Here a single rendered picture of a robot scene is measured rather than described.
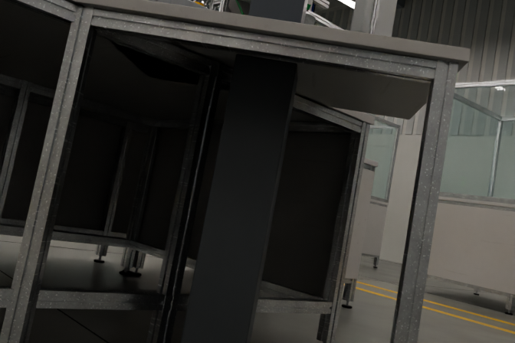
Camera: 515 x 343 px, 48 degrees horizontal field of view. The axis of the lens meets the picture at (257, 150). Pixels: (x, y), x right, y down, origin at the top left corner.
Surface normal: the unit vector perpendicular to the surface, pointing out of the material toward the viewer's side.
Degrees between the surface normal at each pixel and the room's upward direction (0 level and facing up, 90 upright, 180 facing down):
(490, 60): 90
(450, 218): 90
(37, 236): 90
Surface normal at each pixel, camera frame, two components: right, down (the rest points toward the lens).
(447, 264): -0.75, -0.21
